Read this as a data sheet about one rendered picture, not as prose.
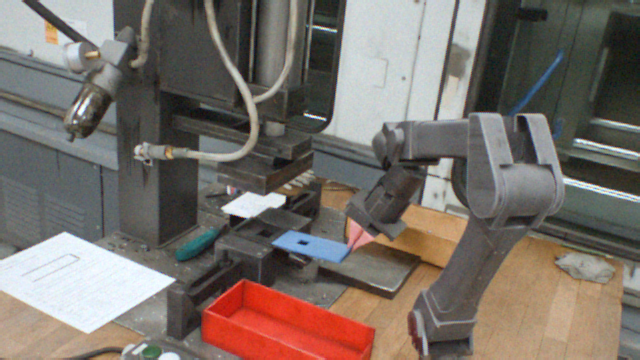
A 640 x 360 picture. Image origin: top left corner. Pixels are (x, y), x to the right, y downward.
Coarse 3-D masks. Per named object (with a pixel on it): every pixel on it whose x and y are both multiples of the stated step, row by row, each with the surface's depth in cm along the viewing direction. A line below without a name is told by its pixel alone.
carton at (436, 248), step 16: (416, 208) 140; (416, 224) 142; (432, 224) 140; (448, 224) 138; (464, 224) 136; (384, 240) 134; (400, 240) 132; (416, 240) 130; (432, 240) 128; (448, 240) 127; (432, 256) 129; (448, 256) 128
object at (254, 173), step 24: (192, 120) 114; (216, 120) 119; (240, 120) 118; (264, 120) 108; (240, 144) 111; (264, 144) 108; (288, 144) 106; (216, 168) 107; (240, 168) 105; (264, 168) 106; (288, 168) 109; (264, 192) 103
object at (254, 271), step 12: (216, 252) 114; (228, 252) 112; (240, 264) 112; (252, 264) 110; (264, 264) 111; (276, 264) 116; (288, 264) 124; (240, 276) 113; (252, 276) 111; (264, 276) 112
